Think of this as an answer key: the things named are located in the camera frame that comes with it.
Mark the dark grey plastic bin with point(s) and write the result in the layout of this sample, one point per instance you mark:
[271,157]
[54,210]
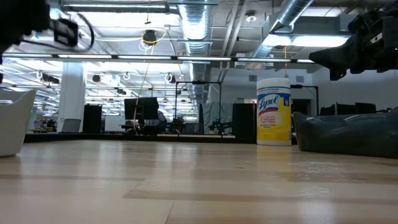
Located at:
[348,137]

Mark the Lysol wipes canister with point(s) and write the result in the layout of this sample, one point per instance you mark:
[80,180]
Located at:
[273,118]

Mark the white building pillar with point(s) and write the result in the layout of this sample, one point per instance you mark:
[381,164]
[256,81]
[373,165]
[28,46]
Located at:
[71,93]

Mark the black tall cabinet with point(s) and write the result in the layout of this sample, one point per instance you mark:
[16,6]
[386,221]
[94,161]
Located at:
[92,118]
[244,119]

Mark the light grey plastic bin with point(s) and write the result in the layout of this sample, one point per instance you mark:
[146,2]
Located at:
[14,124]

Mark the ceiling light strip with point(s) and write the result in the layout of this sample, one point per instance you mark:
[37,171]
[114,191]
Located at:
[155,57]

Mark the black background monitor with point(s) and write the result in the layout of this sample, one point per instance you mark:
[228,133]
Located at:
[141,108]

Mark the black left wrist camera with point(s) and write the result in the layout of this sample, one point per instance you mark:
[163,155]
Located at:
[64,32]

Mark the silver ventilation duct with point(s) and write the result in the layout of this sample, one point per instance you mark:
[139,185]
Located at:
[194,28]
[286,18]

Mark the black background rig frame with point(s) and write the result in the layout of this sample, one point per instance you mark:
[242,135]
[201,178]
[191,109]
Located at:
[199,82]

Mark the black aluminium rig frame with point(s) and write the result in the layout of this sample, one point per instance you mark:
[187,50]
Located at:
[124,137]

